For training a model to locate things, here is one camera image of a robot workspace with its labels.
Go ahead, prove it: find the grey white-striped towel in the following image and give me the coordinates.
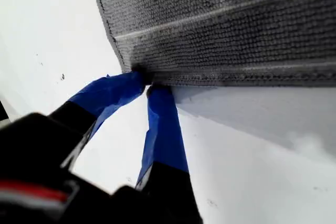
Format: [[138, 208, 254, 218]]
[[88, 0, 336, 88]]

